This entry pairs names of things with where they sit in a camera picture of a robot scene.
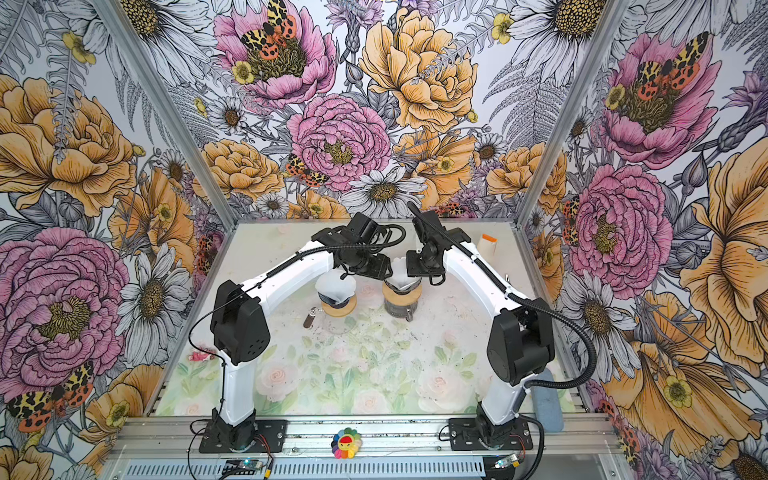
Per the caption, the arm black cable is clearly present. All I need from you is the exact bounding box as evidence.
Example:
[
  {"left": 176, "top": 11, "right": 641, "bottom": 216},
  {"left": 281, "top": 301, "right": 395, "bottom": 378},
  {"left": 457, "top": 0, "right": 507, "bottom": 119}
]
[
  {"left": 187, "top": 223, "right": 408, "bottom": 421},
  {"left": 407, "top": 202, "right": 598, "bottom": 390}
]

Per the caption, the grey ribbed glass pitcher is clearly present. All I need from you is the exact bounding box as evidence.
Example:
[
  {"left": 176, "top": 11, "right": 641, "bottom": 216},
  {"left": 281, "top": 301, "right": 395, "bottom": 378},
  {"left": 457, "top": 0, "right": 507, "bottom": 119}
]
[{"left": 384, "top": 299, "right": 418, "bottom": 322}]

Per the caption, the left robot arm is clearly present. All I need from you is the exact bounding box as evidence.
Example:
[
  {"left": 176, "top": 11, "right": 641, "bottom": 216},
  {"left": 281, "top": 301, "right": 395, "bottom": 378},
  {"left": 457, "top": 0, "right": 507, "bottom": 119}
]
[{"left": 199, "top": 213, "right": 407, "bottom": 454}]

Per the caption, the orange white coffee bag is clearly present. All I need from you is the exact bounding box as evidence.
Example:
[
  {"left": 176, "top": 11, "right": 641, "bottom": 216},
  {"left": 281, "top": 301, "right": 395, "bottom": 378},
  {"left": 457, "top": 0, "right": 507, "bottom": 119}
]
[{"left": 477, "top": 234, "right": 497, "bottom": 263}]

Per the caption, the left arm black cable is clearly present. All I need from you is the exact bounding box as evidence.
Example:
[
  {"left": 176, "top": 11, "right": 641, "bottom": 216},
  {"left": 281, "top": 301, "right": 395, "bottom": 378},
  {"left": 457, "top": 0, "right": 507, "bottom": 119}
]
[{"left": 187, "top": 223, "right": 408, "bottom": 421}]

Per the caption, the green circuit board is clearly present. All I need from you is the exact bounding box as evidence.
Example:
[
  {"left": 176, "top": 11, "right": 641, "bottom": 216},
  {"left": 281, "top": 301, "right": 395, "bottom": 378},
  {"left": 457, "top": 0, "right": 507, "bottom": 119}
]
[{"left": 222, "top": 458, "right": 270, "bottom": 475}]

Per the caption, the blue grey oval stone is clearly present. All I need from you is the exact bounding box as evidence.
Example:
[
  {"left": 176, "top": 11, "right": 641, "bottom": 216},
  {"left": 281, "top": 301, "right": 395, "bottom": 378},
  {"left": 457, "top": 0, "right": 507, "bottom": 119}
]
[{"left": 532, "top": 387, "right": 565, "bottom": 433}]

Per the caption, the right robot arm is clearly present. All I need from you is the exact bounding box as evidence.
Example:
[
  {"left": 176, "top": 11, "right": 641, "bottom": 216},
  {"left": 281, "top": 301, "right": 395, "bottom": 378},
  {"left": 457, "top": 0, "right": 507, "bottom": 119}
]
[{"left": 406, "top": 202, "right": 555, "bottom": 449}]

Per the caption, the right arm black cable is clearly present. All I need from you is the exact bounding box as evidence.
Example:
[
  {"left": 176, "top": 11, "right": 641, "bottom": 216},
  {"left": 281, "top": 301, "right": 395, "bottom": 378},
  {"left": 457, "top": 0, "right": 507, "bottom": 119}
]
[{"left": 407, "top": 202, "right": 598, "bottom": 390}]

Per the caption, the wooden dripper ring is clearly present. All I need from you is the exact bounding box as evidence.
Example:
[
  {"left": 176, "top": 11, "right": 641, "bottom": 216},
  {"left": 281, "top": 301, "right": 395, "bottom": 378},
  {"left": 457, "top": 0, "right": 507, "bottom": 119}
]
[
  {"left": 321, "top": 296, "right": 358, "bottom": 319},
  {"left": 382, "top": 281, "right": 422, "bottom": 307}
]

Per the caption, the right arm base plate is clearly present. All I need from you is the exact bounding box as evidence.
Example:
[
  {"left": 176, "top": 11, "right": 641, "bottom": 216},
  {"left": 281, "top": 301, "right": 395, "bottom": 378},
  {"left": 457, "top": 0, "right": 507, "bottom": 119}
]
[{"left": 448, "top": 417, "right": 534, "bottom": 452}]

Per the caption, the clear glass carafe wooden handle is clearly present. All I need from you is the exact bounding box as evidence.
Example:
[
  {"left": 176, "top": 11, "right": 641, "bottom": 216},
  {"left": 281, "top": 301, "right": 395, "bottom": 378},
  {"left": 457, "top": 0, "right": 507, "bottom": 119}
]
[{"left": 302, "top": 307, "right": 356, "bottom": 335}]

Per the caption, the colourful flower toy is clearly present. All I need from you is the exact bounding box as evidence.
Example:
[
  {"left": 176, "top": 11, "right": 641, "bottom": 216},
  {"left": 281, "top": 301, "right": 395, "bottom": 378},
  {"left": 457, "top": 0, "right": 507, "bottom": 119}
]
[{"left": 331, "top": 427, "right": 363, "bottom": 460}]

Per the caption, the white paper coffee filter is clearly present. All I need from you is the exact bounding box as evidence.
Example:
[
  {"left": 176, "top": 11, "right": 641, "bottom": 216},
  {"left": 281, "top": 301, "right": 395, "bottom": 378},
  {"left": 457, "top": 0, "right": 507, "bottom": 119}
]
[{"left": 315, "top": 269, "right": 356, "bottom": 295}]

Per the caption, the blue glass dripper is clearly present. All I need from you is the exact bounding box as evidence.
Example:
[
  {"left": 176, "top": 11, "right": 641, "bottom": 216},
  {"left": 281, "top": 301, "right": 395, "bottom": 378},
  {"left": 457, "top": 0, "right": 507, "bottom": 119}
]
[{"left": 318, "top": 292, "right": 355, "bottom": 309}]

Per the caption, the small pink toy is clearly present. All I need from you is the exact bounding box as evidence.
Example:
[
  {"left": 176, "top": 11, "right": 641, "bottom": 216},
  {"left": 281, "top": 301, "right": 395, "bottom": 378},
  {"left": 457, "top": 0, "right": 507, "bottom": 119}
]
[{"left": 187, "top": 349, "right": 215, "bottom": 363}]

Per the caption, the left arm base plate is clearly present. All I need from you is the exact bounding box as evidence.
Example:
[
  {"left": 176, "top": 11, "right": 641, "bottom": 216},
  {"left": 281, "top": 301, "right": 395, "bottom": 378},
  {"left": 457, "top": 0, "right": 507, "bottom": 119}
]
[{"left": 198, "top": 419, "right": 288, "bottom": 454}]

